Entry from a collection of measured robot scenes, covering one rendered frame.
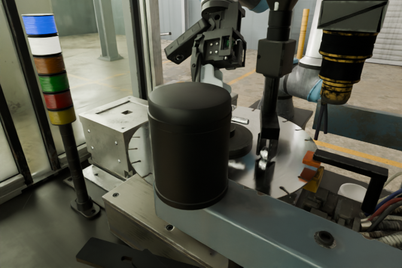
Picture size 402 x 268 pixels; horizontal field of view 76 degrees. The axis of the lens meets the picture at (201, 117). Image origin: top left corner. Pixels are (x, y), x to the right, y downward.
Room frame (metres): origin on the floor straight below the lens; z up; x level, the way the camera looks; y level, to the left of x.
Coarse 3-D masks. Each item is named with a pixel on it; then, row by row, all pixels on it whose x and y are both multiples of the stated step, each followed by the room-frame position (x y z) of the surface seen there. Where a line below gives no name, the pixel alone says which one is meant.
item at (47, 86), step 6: (42, 78) 0.43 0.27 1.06; (48, 78) 0.43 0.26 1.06; (54, 78) 0.43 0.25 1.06; (60, 78) 0.44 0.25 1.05; (66, 78) 0.45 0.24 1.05; (42, 84) 0.43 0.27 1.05; (48, 84) 0.42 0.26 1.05; (54, 84) 0.43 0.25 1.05; (60, 84) 0.43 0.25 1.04; (66, 84) 0.45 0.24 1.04; (42, 90) 0.43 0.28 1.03; (48, 90) 0.42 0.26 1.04; (54, 90) 0.43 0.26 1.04; (60, 90) 0.43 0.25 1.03
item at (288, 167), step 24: (144, 144) 0.39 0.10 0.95; (288, 144) 0.39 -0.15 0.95; (312, 144) 0.39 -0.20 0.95; (144, 168) 0.32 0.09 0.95; (240, 168) 0.32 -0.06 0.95; (264, 168) 0.32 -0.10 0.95; (288, 168) 0.32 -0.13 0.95; (312, 168) 0.32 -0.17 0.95; (264, 192) 0.27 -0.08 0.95; (288, 192) 0.27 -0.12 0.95
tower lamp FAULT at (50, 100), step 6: (66, 90) 0.44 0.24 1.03; (48, 96) 0.43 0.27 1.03; (54, 96) 0.43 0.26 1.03; (60, 96) 0.43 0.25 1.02; (66, 96) 0.44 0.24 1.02; (48, 102) 0.43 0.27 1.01; (54, 102) 0.43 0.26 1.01; (60, 102) 0.43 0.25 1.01; (66, 102) 0.44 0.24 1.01; (72, 102) 0.45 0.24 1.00; (48, 108) 0.43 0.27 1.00; (54, 108) 0.43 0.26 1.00; (60, 108) 0.43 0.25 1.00
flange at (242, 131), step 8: (232, 128) 0.40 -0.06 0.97; (240, 128) 0.43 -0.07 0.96; (232, 136) 0.39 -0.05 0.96; (240, 136) 0.40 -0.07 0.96; (248, 136) 0.40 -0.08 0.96; (232, 144) 0.37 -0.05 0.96; (240, 144) 0.37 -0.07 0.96; (248, 144) 0.37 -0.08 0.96; (232, 152) 0.35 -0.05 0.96; (240, 152) 0.36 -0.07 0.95
